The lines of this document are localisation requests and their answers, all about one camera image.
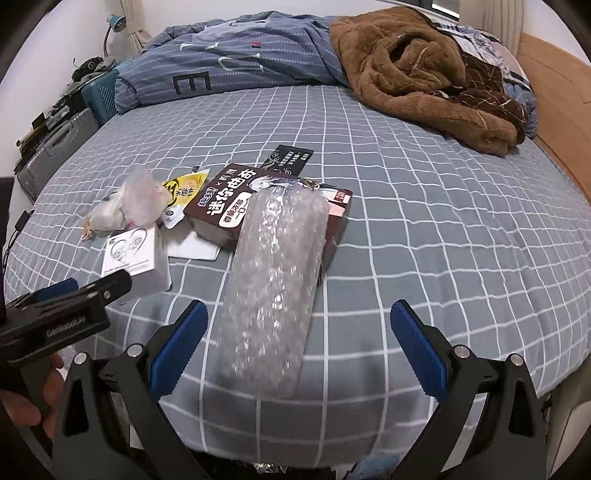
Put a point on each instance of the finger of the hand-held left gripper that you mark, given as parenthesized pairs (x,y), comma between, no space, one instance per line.
(46,290)
(104,288)

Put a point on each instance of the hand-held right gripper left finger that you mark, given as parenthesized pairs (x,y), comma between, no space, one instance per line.
(182,341)

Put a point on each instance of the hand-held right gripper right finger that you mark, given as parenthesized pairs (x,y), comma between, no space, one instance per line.
(418,341)

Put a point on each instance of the white earphone box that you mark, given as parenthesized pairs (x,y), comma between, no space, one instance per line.
(134,251)

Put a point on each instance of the white paper sheet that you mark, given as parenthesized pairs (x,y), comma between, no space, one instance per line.
(194,247)

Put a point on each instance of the translucent plastic bag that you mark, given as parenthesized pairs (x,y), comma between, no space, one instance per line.
(141,198)

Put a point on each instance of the clear bubble wrap sheet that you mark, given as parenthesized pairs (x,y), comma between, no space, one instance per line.
(272,286)

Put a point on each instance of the yellow snack wrapper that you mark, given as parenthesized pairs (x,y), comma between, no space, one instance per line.
(184,194)

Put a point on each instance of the brown printed cardboard box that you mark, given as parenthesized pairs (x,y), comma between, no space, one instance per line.
(217,203)

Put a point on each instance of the person's left hand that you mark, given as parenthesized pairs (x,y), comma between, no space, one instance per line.
(21,410)

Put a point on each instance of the grey checked bed sheet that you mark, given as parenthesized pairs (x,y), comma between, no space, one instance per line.
(415,230)

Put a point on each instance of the grey hard suitcase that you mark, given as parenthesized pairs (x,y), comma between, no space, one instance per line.
(51,152)

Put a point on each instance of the teal hard suitcase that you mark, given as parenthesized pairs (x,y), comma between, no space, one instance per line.
(99,94)

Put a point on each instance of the black printed card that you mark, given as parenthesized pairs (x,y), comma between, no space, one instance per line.
(288,157)

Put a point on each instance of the pile of dark clutter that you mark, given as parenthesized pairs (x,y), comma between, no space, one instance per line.
(90,67)

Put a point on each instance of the beige tied curtain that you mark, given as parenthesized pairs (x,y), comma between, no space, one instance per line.
(138,32)

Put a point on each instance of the teal desk lamp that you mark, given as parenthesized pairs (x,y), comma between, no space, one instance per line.
(115,21)

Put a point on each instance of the brown fleece blanket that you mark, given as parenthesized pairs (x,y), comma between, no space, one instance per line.
(392,69)

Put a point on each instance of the blue striped duvet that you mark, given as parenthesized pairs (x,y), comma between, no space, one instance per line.
(254,55)

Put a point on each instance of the wooden headboard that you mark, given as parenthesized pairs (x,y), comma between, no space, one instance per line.
(558,101)

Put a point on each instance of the blue white patterned pillow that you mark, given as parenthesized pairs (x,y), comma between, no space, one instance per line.
(480,41)

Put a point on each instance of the white pleated curtain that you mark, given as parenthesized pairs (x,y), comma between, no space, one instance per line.
(501,23)

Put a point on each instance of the dark framed window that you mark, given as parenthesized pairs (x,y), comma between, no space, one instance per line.
(445,7)

